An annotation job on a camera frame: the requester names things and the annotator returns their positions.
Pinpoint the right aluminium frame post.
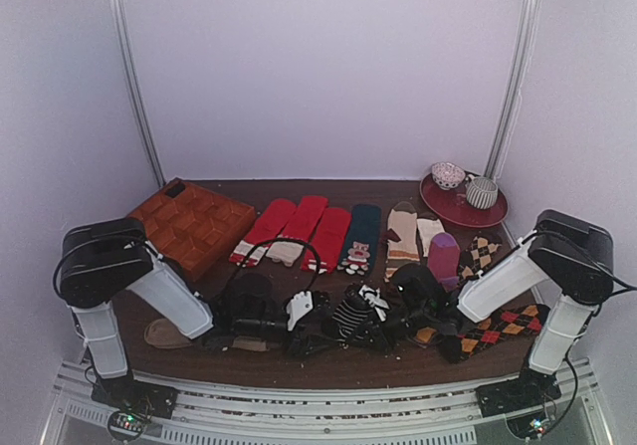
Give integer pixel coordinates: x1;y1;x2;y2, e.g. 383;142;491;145
484;0;540;181

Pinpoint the aluminium frame post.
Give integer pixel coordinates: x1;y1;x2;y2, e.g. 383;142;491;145
108;0;166;188
484;0;540;181

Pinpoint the dark green reindeer sock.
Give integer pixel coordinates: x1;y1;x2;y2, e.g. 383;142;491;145
337;203;382;277

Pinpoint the red sock middle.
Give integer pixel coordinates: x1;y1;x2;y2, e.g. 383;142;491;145
266;195;328;267

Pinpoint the red sock left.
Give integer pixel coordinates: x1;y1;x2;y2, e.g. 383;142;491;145
229;199;297;265

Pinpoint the black white striped sock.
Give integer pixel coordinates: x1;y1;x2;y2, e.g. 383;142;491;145
321;285;378;340

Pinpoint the purple yellow sock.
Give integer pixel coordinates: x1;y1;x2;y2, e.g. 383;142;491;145
412;328;442;348

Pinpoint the tan sock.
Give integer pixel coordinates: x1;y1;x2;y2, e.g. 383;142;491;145
143;318;193;349

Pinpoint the black orange argyle sock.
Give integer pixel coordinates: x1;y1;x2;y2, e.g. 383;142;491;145
437;304;550;364

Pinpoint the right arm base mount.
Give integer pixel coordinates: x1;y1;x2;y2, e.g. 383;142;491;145
476;370;561;440

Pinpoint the cream short sock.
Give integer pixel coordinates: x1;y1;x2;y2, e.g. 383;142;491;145
417;217;445;258

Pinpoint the orange divided organizer tray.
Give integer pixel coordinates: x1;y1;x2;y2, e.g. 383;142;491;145
129;178;257;282

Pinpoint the striped grey cup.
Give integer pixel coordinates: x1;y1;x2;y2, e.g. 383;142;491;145
466;176;499;210

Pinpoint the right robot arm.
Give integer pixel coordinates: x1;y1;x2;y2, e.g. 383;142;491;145
332;210;614;407

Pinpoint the left aluminium frame post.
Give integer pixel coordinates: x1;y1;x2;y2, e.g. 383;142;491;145
108;0;166;188

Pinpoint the brown argyle sock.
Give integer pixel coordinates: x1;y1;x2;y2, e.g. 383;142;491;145
457;233;503;285

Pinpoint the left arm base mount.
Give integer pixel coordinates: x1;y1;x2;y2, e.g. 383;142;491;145
91;373;178;443

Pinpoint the patterned white bowl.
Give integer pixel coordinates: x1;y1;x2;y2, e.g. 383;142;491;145
431;161;466;191

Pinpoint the dark red plate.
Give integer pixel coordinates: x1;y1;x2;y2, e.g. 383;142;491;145
419;173;509;229

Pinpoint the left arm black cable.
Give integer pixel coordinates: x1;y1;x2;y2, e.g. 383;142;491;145
213;238;322;302

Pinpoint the beige striped sock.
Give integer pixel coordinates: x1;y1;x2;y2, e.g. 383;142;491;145
384;201;420;283

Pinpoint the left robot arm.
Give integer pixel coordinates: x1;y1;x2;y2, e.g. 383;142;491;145
53;218;329;409

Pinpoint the red sock right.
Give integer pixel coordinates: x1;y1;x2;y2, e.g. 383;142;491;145
301;207;351;274

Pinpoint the red sock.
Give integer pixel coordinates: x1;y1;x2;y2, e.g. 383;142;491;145
301;207;351;274
266;195;328;267
229;199;297;265

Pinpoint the purple magenta sock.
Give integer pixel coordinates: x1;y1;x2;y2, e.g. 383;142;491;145
427;233;460;292

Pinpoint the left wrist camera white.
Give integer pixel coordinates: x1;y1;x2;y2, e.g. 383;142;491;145
286;291;314;332

